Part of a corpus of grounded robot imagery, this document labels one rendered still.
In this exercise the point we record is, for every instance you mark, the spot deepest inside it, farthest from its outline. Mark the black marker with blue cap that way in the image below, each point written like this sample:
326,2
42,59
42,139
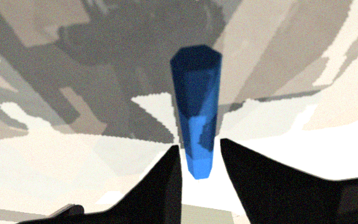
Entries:
74,210

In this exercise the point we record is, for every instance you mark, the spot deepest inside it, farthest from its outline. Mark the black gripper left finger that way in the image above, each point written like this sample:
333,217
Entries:
155,199

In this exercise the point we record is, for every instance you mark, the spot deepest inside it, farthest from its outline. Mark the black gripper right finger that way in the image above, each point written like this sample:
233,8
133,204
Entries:
272,192

